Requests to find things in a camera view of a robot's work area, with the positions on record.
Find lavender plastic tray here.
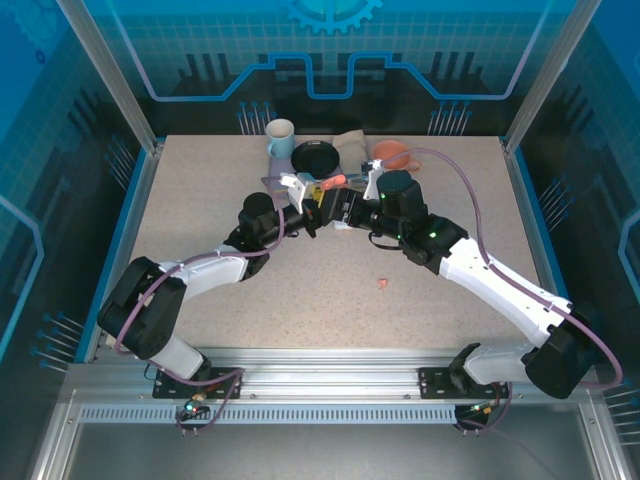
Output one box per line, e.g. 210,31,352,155
261,152,301,197

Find black round plate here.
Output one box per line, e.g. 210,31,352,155
290,140,341,179

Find salmon pink cup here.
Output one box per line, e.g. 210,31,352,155
370,139,424,175

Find beige folded cloth napkin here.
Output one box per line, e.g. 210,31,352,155
332,128,375,177

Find light blue mug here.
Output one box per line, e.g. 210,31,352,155
265,118,296,160

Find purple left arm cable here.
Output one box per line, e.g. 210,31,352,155
113,204,245,435

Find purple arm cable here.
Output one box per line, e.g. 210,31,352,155
377,148,625,432
113,204,245,435

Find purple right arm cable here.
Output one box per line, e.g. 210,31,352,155
377,148,625,432

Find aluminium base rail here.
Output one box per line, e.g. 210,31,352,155
67,344,599,401

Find aluminium frame post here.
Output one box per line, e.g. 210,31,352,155
501,0,604,156
55,0,164,154

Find cable connector with green light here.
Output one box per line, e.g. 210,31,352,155
180,394,210,417
462,399,501,419

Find slotted grey cable duct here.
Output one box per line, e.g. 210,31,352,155
79,404,461,425

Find aluminium side frame rail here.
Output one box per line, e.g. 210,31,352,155
499,137,634,480
27,142,166,480

